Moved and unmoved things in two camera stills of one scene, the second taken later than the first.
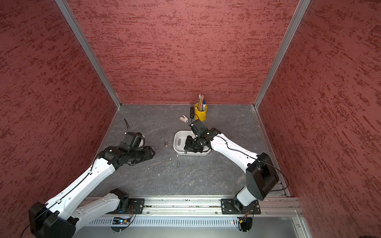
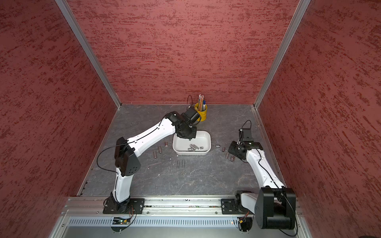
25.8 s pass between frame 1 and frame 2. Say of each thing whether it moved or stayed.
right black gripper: moved
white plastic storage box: stayed
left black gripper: moved
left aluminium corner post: stayed
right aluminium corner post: stayed
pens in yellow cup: stayed
